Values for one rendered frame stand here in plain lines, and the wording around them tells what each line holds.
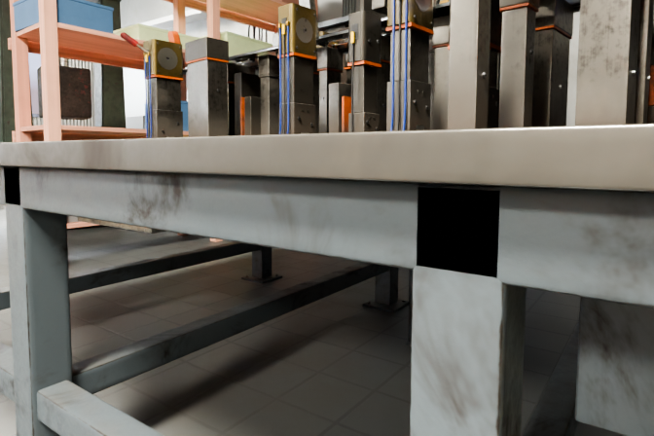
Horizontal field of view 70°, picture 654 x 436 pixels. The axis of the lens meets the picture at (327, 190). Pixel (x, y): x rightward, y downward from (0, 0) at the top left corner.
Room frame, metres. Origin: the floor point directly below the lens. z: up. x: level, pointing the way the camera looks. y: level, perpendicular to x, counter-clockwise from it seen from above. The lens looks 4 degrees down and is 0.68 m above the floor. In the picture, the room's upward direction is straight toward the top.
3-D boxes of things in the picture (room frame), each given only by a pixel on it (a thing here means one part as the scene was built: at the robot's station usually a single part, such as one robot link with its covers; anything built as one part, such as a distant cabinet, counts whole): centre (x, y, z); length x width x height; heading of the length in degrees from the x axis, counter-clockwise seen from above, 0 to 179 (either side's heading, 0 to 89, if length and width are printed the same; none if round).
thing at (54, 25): (3.79, 1.07, 1.14); 2.48 x 0.68 x 2.29; 145
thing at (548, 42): (0.96, -0.45, 0.84); 0.12 x 0.05 x 0.29; 138
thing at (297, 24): (1.19, 0.09, 0.87); 0.12 x 0.07 x 0.35; 138
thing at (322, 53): (1.38, -0.01, 0.84); 0.07 x 0.04 x 0.29; 138
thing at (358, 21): (1.05, -0.07, 0.84); 0.10 x 0.05 x 0.29; 138
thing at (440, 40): (1.10, -0.29, 0.84); 0.12 x 0.05 x 0.29; 138
